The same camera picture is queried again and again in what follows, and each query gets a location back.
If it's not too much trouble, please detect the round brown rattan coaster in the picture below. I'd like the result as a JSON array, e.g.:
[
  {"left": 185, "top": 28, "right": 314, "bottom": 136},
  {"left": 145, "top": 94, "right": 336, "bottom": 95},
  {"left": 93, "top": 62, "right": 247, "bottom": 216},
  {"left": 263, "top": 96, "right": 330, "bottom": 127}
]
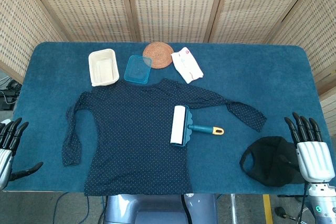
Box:
[{"left": 142, "top": 42, "right": 174, "bottom": 69}]

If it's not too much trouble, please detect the black equipment with cables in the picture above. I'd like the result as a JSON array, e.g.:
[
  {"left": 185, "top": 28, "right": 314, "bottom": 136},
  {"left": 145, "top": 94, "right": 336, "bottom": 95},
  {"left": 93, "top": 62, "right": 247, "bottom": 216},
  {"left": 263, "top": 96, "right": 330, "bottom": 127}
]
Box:
[{"left": 0, "top": 79, "right": 23, "bottom": 111}]

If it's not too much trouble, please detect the blue plush table cover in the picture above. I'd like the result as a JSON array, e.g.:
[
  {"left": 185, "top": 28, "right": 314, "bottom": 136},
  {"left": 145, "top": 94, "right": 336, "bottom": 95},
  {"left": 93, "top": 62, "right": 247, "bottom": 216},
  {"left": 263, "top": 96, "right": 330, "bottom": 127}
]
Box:
[{"left": 5, "top": 41, "right": 332, "bottom": 196}]

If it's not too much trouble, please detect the woven bamboo screen panel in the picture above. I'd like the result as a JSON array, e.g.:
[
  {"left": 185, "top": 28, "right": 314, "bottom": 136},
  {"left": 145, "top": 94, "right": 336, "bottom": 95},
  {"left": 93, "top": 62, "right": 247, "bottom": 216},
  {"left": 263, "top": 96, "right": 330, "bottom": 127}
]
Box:
[
  {"left": 0, "top": 0, "right": 69, "bottom": 84},
  {"left": 22, "top": 0, "right": 140, "bottom": 42},
  {"left": 265, "top": 0, "right": 336, "bottom": 130},
  {"left": 124, "top": 0, "right": 229, "bottom": 43},
  {"left": 204, "top": 0, "right": 320, "bottom": 44}
]

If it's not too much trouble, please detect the navy polka dot shirt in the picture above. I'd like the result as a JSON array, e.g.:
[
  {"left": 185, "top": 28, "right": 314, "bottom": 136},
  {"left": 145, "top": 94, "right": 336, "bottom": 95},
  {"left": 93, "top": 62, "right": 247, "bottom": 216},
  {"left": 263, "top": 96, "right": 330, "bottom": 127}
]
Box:
[{"left": 61, "top": 78, "right": 268, "bottom": 197}]

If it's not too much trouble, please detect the black torso cable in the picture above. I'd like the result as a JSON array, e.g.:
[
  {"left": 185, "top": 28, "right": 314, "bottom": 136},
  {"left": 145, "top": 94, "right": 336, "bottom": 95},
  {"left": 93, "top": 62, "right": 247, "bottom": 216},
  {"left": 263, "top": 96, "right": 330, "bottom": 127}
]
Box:
[{"left": 180, "top": 194, "right": 190, "bottom": 224}]

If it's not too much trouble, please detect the blue-grey robot torso base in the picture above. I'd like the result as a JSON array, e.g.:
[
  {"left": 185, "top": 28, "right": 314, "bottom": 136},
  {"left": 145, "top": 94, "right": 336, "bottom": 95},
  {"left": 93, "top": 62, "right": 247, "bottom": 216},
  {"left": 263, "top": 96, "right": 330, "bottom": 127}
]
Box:
[{"left": 104, "top": 194, "right": 218, "bottom": 224}]

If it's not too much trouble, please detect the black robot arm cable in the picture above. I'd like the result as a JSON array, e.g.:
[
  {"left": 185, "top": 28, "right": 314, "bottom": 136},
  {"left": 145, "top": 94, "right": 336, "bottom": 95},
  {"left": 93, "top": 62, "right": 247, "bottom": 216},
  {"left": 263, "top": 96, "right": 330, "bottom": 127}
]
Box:
[{"left": 298, "top": 182, "right": 309, "bottom": 224}]

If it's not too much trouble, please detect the clear blue plastic lid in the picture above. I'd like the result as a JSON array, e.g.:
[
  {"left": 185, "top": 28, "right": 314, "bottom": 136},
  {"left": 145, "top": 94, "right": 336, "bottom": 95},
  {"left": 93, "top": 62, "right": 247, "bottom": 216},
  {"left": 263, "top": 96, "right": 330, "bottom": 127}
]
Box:
[{"left": 123, "top": 55, "right": 153, "bottom": 85}]

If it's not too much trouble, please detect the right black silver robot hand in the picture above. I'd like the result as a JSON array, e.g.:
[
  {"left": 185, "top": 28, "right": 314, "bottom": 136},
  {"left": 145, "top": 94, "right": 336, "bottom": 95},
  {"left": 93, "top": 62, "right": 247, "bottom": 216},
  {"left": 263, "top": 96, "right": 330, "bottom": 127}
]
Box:
[{"left": 284, "top": 112, "right": 335, "bottom": 183}]

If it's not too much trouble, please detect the metal table leg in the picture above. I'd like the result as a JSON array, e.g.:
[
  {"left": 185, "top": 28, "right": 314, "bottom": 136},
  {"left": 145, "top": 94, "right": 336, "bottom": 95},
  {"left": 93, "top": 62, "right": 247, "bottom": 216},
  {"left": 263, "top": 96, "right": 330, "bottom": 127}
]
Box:
[{"left": 229, "top": 194, "right": 237, "bottom": 224}]

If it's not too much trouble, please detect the white plastic packet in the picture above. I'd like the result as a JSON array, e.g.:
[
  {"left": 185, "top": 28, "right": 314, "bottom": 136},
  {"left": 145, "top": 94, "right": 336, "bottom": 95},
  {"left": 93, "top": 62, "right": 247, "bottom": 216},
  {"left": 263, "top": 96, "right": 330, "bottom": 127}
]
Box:
[{"left": 171, "top": 47, "right": 204, "bottom": 84}]

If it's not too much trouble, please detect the black cloth mask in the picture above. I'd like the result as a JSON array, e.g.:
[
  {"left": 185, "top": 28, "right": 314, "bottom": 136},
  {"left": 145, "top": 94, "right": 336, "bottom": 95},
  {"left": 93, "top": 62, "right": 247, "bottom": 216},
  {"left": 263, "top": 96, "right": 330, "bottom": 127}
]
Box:
[{"left": 239, "top": 136, "right": 305, "bottom": 187}]

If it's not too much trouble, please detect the blue floor cable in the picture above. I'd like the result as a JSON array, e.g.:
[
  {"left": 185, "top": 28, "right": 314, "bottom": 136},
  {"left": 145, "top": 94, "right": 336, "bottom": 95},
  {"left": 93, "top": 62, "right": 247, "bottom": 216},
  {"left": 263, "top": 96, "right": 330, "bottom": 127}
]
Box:
[{"left": 51, "top": 191, "right": 70, "bottom": 224}]

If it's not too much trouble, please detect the teal white lint roller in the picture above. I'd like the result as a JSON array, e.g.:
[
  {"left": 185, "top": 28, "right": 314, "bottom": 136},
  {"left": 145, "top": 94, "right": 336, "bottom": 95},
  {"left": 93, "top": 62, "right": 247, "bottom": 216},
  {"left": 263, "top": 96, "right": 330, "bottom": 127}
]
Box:
[{"left": 170, "top": 105, "right": 225, "bottom": 147}]

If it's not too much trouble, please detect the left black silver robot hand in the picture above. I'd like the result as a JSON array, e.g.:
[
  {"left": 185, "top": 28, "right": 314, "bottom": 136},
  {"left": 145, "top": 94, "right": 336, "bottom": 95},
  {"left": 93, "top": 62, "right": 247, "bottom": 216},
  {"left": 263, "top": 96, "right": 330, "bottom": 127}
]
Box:
[{"left": 0, "top": 118, "right": 44, "bottom": 190}]

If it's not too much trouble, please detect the cream plastic food container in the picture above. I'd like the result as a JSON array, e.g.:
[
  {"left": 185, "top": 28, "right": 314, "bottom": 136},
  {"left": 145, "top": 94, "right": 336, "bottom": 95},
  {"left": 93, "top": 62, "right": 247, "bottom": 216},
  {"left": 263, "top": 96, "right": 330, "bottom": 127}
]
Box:
[{"left": 88, "top": 48, "right": 120, "bottom": 88}]

